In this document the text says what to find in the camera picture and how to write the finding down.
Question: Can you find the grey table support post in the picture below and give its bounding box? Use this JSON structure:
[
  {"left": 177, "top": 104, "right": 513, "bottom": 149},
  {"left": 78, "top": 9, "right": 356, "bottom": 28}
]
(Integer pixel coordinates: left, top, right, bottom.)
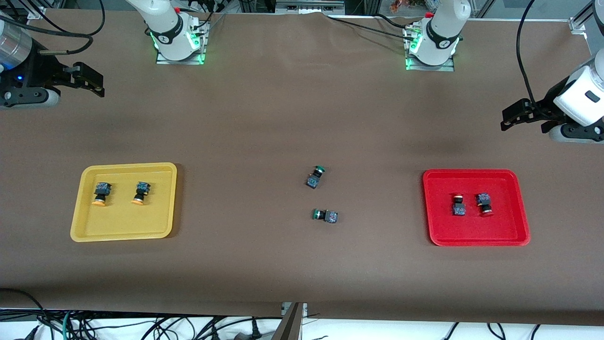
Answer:
[{"left": 271, "top": 302, "right": 307, "bottom": 340}]

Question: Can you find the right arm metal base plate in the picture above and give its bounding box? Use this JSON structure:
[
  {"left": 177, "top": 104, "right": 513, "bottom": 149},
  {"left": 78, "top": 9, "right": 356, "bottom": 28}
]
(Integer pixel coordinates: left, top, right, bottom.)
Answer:
[{"left": 156, "top": 21, "right": 209, "bottom": 66}]

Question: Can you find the green push button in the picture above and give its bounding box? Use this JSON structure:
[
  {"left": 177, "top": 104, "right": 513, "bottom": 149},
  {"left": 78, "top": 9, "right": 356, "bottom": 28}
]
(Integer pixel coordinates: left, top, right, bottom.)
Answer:
[
  {"left": 305, "top": 165, "right": 326, "bottom": 189},
  {"left": 311, "top": 208, "right": 338, "bottom": 224}
]

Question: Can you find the green cable under table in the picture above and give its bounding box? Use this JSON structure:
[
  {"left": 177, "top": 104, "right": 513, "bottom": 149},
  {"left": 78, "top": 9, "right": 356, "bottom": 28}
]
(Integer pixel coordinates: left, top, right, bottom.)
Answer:
[{"left": 60, "top": 310, "right": 75, "bottom": 340}]

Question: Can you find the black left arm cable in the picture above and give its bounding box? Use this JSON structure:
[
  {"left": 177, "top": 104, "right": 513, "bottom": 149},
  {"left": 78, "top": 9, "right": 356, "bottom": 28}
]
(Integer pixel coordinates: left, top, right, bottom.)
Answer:
[{"left": 516, "top": 0, "right": 548, "bottom": 111}]

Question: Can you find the brown table cover sheet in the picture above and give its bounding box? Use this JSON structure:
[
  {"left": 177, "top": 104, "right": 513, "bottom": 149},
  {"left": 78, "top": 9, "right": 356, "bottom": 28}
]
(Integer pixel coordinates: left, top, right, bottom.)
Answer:
[{"left": 0, "top": 9, "right": 604, "bottom": 318}]

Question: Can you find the yellow plastic tray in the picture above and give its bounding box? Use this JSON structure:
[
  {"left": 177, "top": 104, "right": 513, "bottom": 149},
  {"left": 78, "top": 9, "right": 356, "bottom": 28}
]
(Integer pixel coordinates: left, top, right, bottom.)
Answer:
[{"left": 70, "top": 162, "right": 178, "bottom": 243}]

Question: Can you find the yellow push button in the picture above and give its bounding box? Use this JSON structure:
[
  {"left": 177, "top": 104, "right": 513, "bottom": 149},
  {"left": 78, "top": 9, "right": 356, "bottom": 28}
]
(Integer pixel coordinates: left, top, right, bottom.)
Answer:
[
  {"left": 92, "top": 182, "right": 112, "bottom": 207},
  {"left": 131, "top": 181, "right": 151, "bottom": 206}
]

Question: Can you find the red plastic tray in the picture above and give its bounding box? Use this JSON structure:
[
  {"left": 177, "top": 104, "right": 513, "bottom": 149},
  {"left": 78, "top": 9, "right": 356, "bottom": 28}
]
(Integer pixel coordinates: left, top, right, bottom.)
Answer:
[{"left": 422, "top": 169, "right": 531, "bottom": 247}]

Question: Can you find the grey metal frame bar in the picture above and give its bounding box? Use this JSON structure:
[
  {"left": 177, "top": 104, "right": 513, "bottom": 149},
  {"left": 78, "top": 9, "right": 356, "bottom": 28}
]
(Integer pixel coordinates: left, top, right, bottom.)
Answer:
[{"left": 275, "top": 0, "right": 346, "bottom": 15}]

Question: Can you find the black cable under table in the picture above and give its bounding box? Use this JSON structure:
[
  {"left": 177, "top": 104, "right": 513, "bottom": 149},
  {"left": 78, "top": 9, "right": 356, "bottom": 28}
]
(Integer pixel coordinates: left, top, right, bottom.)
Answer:
[{"left": 0, "top": 287, "right": 57, "bottom": 340}]

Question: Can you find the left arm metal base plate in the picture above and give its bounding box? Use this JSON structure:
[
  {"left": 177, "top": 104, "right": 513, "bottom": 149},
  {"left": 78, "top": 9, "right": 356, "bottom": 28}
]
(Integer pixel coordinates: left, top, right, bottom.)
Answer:
[{"left": 403, "top": 26, "right": 456, "bottom": 72}]

